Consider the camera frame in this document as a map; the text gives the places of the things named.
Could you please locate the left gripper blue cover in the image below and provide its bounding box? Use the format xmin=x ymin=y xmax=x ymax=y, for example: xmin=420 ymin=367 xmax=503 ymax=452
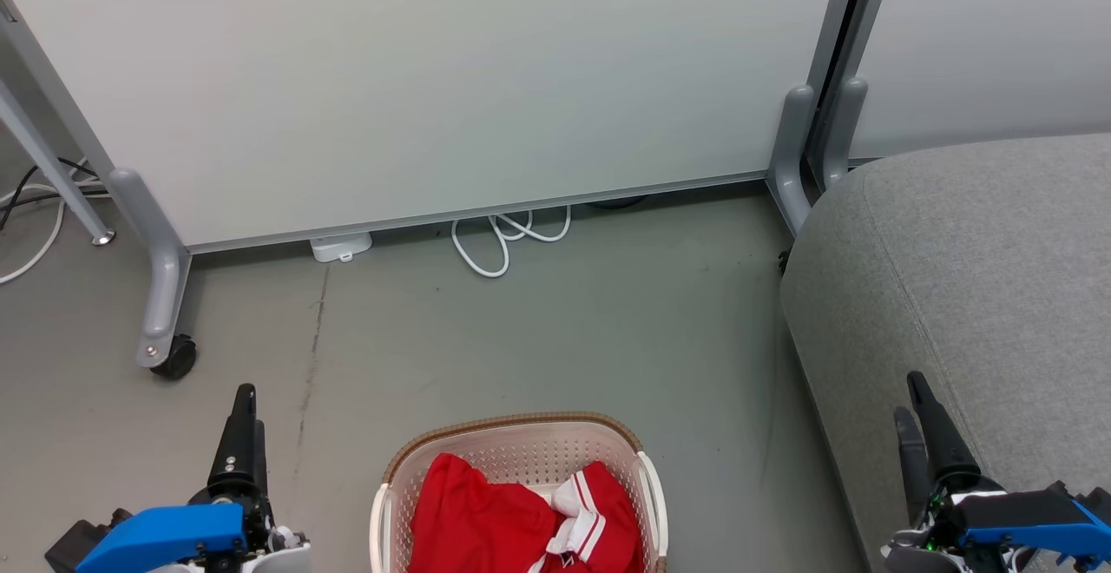
xmin=45 ymin=384 xmax=312 ymax=573

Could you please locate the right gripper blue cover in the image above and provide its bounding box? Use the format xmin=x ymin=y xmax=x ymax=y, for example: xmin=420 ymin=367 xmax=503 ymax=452
xmin=884 ymin=370 xmax=1111 ymax=573

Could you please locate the plain red garment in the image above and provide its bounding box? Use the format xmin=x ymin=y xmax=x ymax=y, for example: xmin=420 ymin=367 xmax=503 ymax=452
xmin=407 ymin=452 xmax=558 ymax=573

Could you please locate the grey fabric sofa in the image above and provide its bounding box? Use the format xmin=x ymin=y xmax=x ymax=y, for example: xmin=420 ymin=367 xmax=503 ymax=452
xmin=779 ymin=133 xmax=1111 ymax=573

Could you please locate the black caster wheel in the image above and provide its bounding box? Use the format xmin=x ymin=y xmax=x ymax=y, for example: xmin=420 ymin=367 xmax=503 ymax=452
xmin=151 ymin=335 xmax=198 ymax=382

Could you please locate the grey partition leg with caster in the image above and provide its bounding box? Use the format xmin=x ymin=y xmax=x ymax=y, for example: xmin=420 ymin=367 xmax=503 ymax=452
xmin=108 ymin=168 xmax=193 ymax=370

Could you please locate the white power adapter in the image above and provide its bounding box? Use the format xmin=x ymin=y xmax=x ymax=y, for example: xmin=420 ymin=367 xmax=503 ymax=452
xmin=310 ymin=232 xmax=374 ymax=264

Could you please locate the white plastic laundry basket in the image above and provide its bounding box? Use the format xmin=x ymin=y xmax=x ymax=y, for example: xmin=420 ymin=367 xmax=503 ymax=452
xmin=370 ymin=412 xmax=669 ymax=573

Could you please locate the grey metal table leg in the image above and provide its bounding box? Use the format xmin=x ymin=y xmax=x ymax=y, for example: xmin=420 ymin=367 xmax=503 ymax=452
xmin=0 ymin=78 xmax=116 ymax=247

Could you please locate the white partition panel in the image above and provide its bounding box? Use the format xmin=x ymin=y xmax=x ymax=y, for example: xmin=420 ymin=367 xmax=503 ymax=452
xmin=0 ymin=0 xmax=869 ymax=254
xmin=846 ymin=0 xmax=1111 ymax=162

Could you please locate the long white floor cable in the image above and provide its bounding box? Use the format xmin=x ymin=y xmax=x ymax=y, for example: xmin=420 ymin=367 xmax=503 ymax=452
xmin=0 ymin=156 xmax=98 ymax=286

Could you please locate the looped white cable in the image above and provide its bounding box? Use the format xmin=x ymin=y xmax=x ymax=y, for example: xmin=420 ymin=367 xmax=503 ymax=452
xmin=450 ymin=205 xmax=573 ymax=280

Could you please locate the black floor cable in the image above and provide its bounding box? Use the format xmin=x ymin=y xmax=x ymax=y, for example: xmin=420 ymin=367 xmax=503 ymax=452
xmin=0 ymin=156 xmax=110 ymax=232

